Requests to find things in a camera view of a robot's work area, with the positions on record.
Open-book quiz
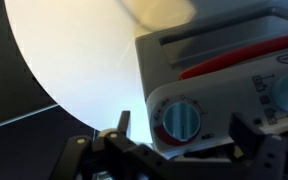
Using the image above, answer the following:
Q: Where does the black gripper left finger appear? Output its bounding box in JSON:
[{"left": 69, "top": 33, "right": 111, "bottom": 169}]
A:
[{"left": 50, "top": 110, "right": 172, "bottom": 180}]

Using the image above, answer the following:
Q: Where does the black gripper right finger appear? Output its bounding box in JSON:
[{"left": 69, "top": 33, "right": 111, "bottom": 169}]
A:
[{"left": 228, "top": 112, "right": 288, "bottom": 180}]

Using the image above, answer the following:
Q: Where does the grey toy stove oven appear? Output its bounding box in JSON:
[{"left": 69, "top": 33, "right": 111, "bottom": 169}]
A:
[{"left": 134, "top": 6, "right": 288, "bottom": 158}]

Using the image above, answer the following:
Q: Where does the red oven door handle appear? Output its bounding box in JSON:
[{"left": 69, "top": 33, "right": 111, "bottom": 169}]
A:
[{"left": 178, "top": 31, "right": 288, "bottom": 81}]

